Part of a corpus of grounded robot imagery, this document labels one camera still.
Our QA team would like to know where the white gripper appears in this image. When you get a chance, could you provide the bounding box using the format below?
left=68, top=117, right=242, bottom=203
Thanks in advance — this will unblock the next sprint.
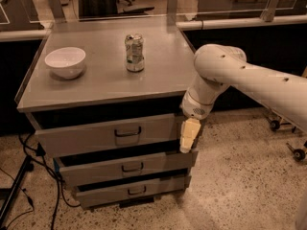
left=179, top=92, right=212, bottom=153

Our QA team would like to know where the grey top drawer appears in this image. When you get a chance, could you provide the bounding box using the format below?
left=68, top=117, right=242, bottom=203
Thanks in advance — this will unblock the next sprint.
left=35, top=113, right=184, bottom=157

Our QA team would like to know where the grey drawer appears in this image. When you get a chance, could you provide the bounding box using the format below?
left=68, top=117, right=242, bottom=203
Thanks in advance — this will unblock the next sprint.
left=35, top=113, right=184, bottom=157
left=76, top=173, right=191, bottom=208
left=56, top=145, right=198, bottom=186

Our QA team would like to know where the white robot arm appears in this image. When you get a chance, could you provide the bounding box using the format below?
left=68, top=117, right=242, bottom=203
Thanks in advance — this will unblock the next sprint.
left=179, top=44, right=306, bottom=230

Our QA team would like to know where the grey metal drawer cabinet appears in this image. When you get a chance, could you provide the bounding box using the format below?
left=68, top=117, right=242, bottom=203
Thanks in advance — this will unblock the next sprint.
left=17, top=17, right=195, bottom=198

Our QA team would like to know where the grey middle drawer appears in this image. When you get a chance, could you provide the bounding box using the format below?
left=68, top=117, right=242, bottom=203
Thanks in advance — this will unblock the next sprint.
left=56, top=145, right=198, bottom=186

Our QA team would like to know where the grey bottom drawer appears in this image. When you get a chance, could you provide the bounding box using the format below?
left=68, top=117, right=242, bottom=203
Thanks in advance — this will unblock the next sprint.
left=76, top=173, right=191, bottom=208

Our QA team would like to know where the crushed green soda can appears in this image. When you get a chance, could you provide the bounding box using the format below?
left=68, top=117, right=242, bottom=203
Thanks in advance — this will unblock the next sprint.
left=125, top=34, right=144, bottom=72

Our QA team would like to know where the black caster wheel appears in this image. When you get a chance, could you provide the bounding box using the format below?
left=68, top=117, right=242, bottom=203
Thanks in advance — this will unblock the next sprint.
left=286, top=143, right=306, bottom=162

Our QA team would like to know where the grey background desk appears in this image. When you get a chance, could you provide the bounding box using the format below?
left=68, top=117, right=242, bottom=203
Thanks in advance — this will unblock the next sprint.
left=198, top=0, right=307, bottom=18

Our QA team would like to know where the white ceramic bowl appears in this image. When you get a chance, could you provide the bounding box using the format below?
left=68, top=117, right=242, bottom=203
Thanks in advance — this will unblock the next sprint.
left=44, top=47, right=86, bottom=79

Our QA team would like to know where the black office chair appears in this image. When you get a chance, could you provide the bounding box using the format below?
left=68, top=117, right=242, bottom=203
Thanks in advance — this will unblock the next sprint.
left=115, top=0, right=154, bottom=14

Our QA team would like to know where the black tripod leg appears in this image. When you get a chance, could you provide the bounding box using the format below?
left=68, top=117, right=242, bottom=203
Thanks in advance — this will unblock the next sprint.
left=0, top=155, right=31, bottom=228

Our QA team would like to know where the white horizontal rail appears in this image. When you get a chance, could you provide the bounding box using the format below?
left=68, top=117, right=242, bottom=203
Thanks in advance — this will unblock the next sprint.
left=177, top=15, right=307, bottom=31

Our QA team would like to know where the black floor cable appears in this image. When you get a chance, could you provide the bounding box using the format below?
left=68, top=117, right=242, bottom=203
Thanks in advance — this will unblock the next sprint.
left=0, top=132, right=81, bottom=230

